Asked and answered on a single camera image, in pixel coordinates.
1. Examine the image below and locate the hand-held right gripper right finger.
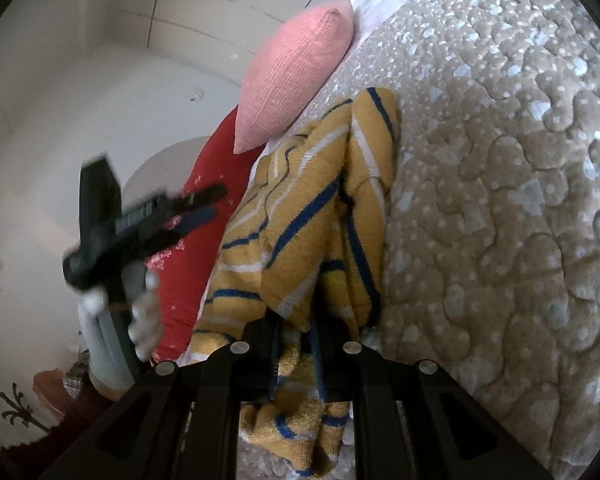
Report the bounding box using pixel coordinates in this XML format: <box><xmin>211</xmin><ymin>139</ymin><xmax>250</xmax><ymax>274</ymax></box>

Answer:
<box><xmin>310</xmin><ymin>321</ymin><xmax>556</xmax><ymax>480</ymax></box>

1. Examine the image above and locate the glossy white wardrobe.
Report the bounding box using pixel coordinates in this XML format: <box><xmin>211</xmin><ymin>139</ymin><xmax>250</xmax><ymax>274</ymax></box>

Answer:
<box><xmin>105</xmin><ymin>0</ymin><xmax>392</xmax><ymax>92</ymax></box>

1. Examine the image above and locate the yellow striped sweater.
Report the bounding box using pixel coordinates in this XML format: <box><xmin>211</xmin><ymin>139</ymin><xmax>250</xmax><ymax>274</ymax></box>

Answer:
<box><xmin>180</xmin><ymin>87</ymin><xmax>404</xmax><ymax>479</ymax></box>

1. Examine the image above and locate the white tree print cloth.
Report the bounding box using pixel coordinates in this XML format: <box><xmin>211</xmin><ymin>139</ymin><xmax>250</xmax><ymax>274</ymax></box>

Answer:
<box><xmin>0</xmin><ymin>379</ymin><xmax>52</xmax><ymax>452</ymax></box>

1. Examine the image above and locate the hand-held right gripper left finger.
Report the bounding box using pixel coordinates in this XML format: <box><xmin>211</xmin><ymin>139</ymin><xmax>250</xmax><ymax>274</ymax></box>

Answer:
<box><xmin>40</xmin><ymin>317</ymin><xmax>281</xmax><ymax>480</ymax></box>

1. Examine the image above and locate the dark red cloth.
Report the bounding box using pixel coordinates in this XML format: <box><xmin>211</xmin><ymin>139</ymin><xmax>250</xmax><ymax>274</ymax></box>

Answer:
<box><xmin>0</xmin><ymin>385</ymin><xmax>147</xmax><ymax>480</ymax></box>

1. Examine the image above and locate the red floral pillow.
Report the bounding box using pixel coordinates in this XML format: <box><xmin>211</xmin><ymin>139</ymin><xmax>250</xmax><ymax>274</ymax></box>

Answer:
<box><xmin>147</xmin><ymin>120</ymin><xmax>267</xmax><ymax>362</ymax></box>

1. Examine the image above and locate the person's left hand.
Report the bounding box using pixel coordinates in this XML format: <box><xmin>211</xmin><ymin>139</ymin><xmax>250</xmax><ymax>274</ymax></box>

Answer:
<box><xmin>127</xmin><ymin>287</ymin><xmax>165</xmax><ymax>362</ymax></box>

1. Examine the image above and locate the beige arched headboard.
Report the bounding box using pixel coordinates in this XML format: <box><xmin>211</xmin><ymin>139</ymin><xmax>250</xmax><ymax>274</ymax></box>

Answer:
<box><xmin>114</xmin><ymin>135</ymin><xmax>217</xmax><ymax>202</ymax></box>

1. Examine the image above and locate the pink ribbed pillow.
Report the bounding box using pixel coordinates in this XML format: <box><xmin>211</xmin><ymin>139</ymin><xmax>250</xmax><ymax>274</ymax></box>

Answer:
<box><xmin>232</xmin><ymin>2</ymin><xmax>356</xmax><ymax>155</ymax></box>

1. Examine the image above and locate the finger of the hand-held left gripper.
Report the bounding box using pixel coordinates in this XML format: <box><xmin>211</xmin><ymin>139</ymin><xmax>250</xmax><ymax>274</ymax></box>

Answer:
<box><xmin>174</xmin><ymin>207</ymin><xmax>219</xmax><ymax>235</ymax></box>
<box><xmin>171</xmin><ymin>183</ymin><xmax>230</xmax><ymax>211</ymax></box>

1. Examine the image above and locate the grey quilted blanket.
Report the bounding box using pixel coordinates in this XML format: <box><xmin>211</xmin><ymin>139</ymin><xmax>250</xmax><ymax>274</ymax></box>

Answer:
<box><xmin>220</xmin><ymin>0</ymin><xmax>600</xmax><ymax>480</ymax></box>

